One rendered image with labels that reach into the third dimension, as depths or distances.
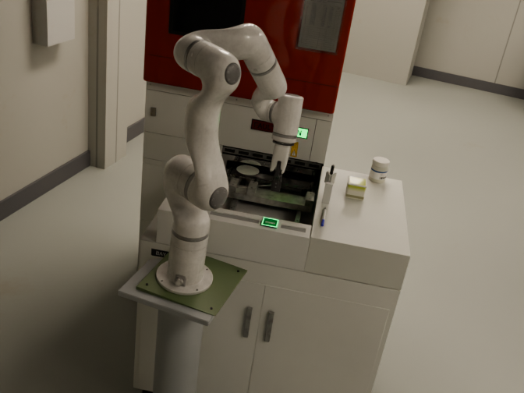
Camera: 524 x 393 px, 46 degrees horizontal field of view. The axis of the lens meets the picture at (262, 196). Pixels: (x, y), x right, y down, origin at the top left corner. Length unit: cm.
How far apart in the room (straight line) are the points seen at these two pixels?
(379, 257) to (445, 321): 151
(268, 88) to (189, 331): 85
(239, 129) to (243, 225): 65
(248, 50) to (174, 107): 101
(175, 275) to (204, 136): 51
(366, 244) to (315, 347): 48
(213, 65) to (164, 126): 116
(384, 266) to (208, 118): 85
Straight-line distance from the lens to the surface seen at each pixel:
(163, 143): 284
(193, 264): 202
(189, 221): 195
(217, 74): 167
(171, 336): 219
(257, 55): 183
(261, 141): 273
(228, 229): 221
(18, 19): 384
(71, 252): 375
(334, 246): 219
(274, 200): 257
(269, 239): 221
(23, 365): 305
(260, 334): 245
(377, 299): 231
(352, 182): 247
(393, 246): 224
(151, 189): 295
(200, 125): 178
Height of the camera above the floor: 206
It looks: 27 degrees down
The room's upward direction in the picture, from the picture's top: 8 degrees clockwise
